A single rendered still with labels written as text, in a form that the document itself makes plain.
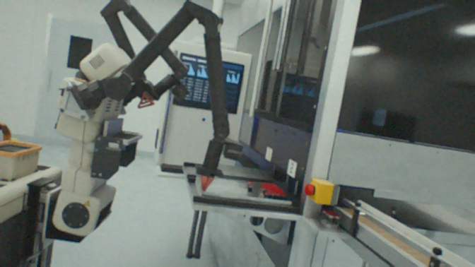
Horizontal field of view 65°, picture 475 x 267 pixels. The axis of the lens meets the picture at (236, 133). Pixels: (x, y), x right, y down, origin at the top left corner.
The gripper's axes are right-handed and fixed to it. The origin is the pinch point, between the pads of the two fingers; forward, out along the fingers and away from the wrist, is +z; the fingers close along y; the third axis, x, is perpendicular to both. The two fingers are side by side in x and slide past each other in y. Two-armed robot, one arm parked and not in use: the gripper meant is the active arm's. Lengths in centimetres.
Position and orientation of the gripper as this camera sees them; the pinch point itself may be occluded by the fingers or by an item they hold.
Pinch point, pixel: (202, 191)
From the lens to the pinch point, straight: 141.5
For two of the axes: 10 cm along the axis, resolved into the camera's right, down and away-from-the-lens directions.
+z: -2.8, 9.6, 0.6
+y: 9.4, 2.6, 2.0
